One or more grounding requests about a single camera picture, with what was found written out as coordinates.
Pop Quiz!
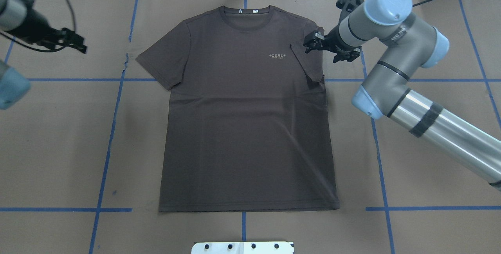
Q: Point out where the dark brown t-shirt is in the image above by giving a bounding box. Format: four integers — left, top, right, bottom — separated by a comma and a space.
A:
136, 6, 340, 213

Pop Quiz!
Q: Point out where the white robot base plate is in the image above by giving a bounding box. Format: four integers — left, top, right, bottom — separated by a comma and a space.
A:
191, 241, 295, 254

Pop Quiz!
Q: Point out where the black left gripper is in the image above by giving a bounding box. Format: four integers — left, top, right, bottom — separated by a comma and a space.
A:
37, 28, 88, 54

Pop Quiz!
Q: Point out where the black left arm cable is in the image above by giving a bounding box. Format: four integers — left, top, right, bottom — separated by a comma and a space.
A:
0, 0, 79, 53

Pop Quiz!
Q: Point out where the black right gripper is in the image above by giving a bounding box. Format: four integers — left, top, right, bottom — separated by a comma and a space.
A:
304, 27, 361, 63

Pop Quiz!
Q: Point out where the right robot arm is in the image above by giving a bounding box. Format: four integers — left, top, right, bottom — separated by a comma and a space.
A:
303, 0, 501, 190

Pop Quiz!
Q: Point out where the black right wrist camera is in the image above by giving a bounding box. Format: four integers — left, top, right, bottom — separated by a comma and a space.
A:
336, 0, 364, 23

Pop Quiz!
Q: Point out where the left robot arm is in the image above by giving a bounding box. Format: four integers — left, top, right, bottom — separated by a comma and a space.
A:
0, 0, 87, 54

